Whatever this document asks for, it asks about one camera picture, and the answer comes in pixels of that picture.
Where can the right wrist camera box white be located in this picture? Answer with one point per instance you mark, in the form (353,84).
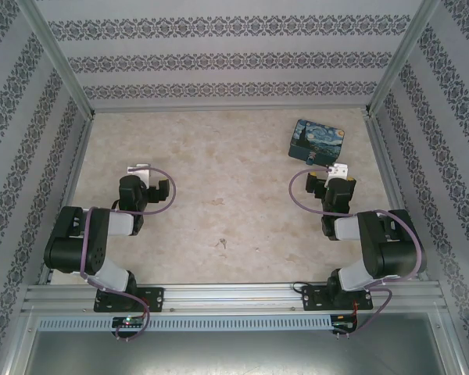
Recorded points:
(339,169)

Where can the aluminium side rail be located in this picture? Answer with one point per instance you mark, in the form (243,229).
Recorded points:
(396,195)
(68,195)

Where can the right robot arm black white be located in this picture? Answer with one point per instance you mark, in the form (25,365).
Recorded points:
(391,250)

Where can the small dark circuit board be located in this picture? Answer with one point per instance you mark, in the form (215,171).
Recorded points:
(344,325)

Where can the circuit board with green light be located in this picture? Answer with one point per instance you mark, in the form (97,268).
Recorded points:
(129,321)

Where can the small silver padlock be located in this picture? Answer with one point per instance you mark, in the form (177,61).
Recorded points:
(310,158)

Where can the aluminium frame post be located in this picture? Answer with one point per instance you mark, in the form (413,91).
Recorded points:
(398,58)
(59,58)

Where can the aluminium back rail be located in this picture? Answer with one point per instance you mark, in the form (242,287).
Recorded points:
(226,109)

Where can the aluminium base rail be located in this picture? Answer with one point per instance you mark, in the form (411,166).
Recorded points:
(226,298)

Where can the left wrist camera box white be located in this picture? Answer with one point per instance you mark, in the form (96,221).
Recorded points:
(138,168)

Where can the starry night print tin box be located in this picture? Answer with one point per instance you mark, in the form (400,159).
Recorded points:
(318,138)

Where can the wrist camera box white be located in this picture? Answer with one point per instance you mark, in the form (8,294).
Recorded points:
(339,169)
(138,168)

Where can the grey sheet metal panel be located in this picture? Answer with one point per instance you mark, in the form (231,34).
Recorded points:
(234,353)

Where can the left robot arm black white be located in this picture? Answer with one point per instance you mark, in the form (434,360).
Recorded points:
(70,250)

